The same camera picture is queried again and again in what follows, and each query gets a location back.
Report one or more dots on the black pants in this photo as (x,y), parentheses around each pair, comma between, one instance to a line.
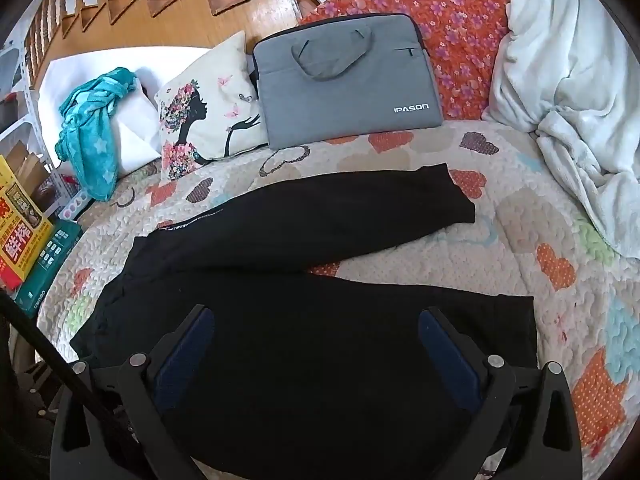
(300,270)

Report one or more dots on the yellow printed box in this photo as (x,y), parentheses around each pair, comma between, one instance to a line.
(20,230)

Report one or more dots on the white metal shelf rack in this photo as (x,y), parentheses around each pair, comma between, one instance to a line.
(22,110)

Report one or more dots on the red floral blanket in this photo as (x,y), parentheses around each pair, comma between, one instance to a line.
(450,30)

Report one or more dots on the green box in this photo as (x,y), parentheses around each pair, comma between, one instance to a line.
(50,265)

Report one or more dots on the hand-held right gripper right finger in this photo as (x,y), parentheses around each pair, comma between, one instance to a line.
(447,360)

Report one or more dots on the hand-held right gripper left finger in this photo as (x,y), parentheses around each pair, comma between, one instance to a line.
(186,355)

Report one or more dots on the printed figure cushion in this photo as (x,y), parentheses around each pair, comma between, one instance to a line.
(210,115)

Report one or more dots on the grey laptop bag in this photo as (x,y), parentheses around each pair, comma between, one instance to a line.
(345,90)

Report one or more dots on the white pillow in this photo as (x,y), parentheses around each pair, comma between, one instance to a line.
(135,125)

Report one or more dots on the teal star-print cloth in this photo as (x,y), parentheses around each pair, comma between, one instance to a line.
(92,130)

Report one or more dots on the wooden staircase railing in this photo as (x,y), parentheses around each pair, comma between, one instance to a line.
(165,5)

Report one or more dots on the heart-print quilt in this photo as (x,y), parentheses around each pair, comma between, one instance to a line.
(500,240)

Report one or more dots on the white fleece blanket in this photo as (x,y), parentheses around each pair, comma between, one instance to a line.
(565,90)

